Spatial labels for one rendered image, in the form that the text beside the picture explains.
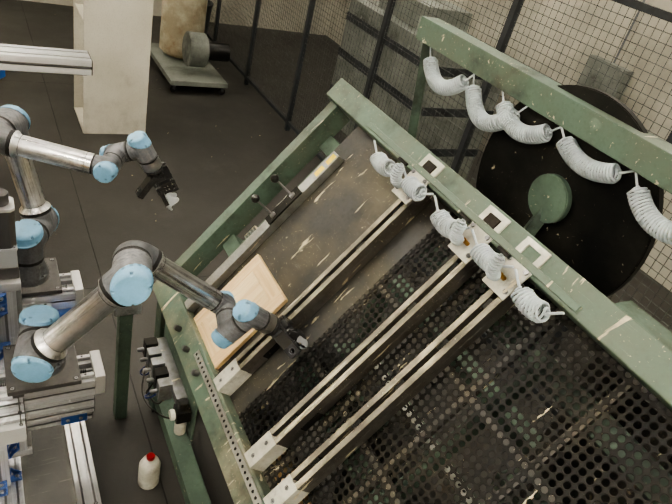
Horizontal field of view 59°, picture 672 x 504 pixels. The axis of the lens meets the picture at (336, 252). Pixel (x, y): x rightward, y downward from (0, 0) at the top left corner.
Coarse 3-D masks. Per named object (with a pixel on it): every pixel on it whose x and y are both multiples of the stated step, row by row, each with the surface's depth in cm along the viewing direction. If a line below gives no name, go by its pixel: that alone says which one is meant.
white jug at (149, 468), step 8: (144, 456) 281; (152, 456) 277; (144, 464) 277; (152, 464) 278; (160, 464) 282; (144, 472) 277; (152, 472) 278; (144, 480) 280; (152, 480) 281; (144, 488) 283; (152, 488) 285
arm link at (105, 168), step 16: (0, 128) 202; (0, 144) 201; (16, 144) 203; (32, 144) 204; (48, 144) 206; (48, 160) 206; (64, 160) 206; (80, 160) 207; (96, 160) 208; (112, 160) 211; (96, 176) 208; (112, 176) 209
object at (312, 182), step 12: (336, 156) 251; (336, 168) 253; (312, 180) 252; (324, 180) 254; (312, 192) 255; (300, 204) 256; (288, 216) 257; (264, 228) 256; (276, 228) 258; (252, 240) 257; (264, 240) 258; (240, 252) 258; (252, 252) 259; (228, 264) 259; (240, 264) 260; (216, 276) 260; (228, 276) 261; (216, 288) 262
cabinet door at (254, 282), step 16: (256, 256) 254; (240, 272) 256; (256, 272) 250; (224, 288) 257; (240, 288) 252; (256, 288) 246; (272, 288) 240; (272, 304) 236; (208, 320) 254; (208, 336) 249; (208, 352) 245; (224, 352) 239
